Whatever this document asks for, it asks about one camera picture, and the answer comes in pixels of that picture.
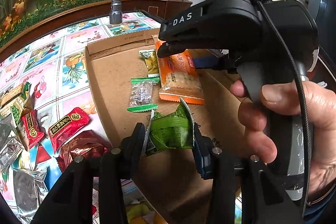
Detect clear green-edged candy packet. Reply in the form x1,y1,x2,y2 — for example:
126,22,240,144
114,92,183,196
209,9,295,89
127,77,160,113

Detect silver foil packet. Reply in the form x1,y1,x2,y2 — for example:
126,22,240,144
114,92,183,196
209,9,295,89
13,168,49,223

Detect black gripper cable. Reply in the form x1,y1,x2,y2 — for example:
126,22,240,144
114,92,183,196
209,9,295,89
252,0,313,218

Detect red sesame candy packet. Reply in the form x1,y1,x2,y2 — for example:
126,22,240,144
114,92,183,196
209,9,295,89
48,107,90,153

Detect small red candy packet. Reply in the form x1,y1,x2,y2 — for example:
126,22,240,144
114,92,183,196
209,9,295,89
22,110,45,149

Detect grey metal flashlight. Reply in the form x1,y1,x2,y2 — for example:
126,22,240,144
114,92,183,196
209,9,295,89
109,0,122,25

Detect orange cracker packet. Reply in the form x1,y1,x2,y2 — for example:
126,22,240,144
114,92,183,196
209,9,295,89
157,50,205,105

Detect small yellow-green snack packet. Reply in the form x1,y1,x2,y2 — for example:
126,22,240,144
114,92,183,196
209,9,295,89
139,49,159,77

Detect floral fruit-print tablecloth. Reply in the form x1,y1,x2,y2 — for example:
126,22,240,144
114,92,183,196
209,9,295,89
1,17,212,223

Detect green pea snack packet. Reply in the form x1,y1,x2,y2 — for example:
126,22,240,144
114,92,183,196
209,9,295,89
1,82,33,127

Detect dark red foil snack packet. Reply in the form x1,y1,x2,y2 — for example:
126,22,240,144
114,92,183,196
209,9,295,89
56,130,112,173

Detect person's right hand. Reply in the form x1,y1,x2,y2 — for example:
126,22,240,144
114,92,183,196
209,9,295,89
229,79,336,201

